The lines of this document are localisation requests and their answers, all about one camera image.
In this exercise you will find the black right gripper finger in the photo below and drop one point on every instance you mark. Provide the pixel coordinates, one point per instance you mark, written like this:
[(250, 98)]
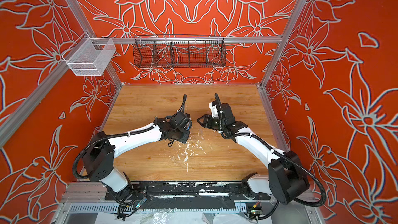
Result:
[(204, 118), (205, 124)]

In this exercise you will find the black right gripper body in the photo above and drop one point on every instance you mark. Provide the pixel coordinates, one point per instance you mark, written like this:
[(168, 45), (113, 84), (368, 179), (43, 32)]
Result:
[(222, 125)]

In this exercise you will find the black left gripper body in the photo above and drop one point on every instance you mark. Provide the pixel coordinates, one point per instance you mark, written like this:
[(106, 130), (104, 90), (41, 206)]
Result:
[(182, 135)]

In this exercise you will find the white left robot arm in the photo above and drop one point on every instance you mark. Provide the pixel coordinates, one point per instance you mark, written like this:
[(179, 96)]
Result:
[(98, 157)]

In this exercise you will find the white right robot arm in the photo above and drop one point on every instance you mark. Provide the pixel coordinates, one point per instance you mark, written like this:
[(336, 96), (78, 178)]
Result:
[(285, 180)]

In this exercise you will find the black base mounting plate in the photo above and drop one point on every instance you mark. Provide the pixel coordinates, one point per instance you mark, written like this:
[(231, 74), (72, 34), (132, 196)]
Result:
[(233, 190)]

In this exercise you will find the clear plastic bin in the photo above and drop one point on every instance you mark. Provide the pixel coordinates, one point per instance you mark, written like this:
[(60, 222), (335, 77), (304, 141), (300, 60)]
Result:
[(90, 56)]

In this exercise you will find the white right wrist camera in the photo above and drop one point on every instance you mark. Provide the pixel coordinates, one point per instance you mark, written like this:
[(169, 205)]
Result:
[(215, 109)]

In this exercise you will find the black wire basket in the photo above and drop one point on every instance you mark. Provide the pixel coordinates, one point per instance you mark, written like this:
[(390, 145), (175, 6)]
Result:
[(179, 51)]

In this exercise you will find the aluminium frame rails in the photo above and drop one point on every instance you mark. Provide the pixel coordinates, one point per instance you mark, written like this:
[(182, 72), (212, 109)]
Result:
[(37, 34)]

